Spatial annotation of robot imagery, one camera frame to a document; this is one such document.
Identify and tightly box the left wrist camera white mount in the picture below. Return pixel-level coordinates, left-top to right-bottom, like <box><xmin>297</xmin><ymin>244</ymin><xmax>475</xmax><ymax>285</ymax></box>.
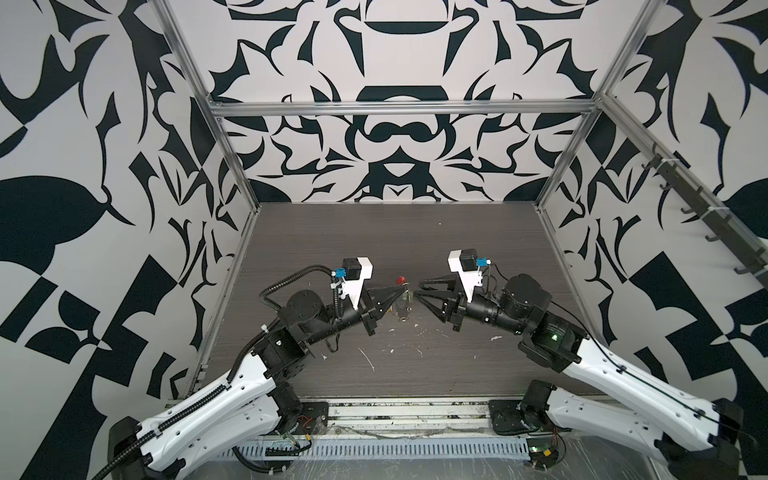
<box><xmin>332</xmin><ymin>257</ymin><xmax>373</xmax><ymax>309</ymax></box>

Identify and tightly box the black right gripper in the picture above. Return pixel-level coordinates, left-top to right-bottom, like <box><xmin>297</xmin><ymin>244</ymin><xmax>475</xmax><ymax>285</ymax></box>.
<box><xmin>419</xmin><ymin>274</ymin><xmax>533</xmax><ymax>338</ymax></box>

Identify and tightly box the white slotted cable duct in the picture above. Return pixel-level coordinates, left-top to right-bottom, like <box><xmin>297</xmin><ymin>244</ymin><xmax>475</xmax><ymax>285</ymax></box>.
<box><xmin>240</xmin><ymin>437</ymin><xmax>530</xmax><ymax>461</ymax></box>

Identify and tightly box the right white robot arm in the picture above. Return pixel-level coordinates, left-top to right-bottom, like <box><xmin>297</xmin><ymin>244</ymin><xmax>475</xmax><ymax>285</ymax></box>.
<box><xmin>414</xmin><ymin>274</ymin><xmax>743</xmax><ymax>479</ymax></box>

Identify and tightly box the right aluminium corner post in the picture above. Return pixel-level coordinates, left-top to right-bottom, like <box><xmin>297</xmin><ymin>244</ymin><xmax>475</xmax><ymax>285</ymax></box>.
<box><xmin>535</xmin><ymin>0</ymin><xmax>667</xmax><ymax>213</ymax></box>

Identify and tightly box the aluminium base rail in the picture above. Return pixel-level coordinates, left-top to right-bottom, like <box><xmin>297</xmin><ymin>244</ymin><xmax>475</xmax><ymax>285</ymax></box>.
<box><xmin>312</xmin><ymin>396</ymin><xmax>492</xmax><ymax>437</ymax></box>

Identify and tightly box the grey wall hook rack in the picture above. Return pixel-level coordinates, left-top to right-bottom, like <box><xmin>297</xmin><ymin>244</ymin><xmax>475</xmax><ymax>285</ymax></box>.
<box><xmin>641</xmin><ymin>143</ymin><xmax>767</xmax><ymax>289</ymax></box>

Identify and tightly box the black corrugated cable conduit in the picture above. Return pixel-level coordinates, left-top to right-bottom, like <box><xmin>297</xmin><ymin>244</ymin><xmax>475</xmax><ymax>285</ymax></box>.
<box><xmin>89</xmin><ymin>264</ymin><xmax>334</xmax><ymax>480</ymax></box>

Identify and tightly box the aluminium corner post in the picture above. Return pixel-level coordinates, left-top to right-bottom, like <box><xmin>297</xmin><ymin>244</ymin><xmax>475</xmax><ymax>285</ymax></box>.
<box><xmin>535</xmin><ymin>0</ymin><xmax>667</xmax><ymax>213</ymax></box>
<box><xmin>150</xmin><ymin>0</ymin><xmax>260</xmax><ymax>213</ymax></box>

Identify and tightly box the green lit circuit board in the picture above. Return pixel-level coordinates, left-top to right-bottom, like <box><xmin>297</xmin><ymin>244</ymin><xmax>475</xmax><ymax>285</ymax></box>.
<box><xmin>526</xmin><ymin>437</ymin><xmax>561</xmax><ymax>471</ymax></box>

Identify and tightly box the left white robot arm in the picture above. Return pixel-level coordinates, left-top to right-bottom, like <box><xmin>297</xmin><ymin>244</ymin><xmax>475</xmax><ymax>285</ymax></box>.
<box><xmin>95</xmin><ymin>285</ymin><xmax>406</xmax><ymax>479</ymax></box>

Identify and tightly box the aluminium horizontal frame bar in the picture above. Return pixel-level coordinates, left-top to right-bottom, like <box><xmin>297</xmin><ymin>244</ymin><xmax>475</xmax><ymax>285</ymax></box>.
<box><xmin>208</xmin><ymin>99</ymin><xmax>595</xmax><ymax>118</ymax></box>

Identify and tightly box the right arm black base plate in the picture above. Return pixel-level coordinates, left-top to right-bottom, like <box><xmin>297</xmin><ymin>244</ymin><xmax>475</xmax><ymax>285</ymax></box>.
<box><xmin>488</xmin><ymin>399</ymin><xmax>541</xmax><ymax>436</ymax></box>

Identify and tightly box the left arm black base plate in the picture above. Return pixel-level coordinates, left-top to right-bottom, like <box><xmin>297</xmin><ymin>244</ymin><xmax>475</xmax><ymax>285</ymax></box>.
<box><xmin>293</xmin><ymin>401</ymin><xmax>330</xmax><ymax>435</ymax></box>

